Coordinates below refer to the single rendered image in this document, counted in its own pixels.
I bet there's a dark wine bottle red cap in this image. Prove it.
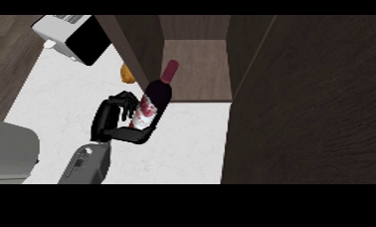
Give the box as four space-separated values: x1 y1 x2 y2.
128 59 181 131

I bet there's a dark brown cabinet door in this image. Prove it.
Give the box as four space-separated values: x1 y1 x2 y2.
218 15 376 185

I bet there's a white and black appliance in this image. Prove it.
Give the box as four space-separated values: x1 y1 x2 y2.
31 15 113 67

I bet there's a brown wooden cabinet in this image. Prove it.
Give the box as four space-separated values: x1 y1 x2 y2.
96 15 275 104

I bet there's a grey rounded object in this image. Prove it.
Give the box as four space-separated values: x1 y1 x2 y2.
0 121 41 185

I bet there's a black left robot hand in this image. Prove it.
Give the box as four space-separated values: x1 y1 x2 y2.
90 91 159 145

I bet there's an orange round food item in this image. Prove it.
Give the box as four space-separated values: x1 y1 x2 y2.
119 63 138 84

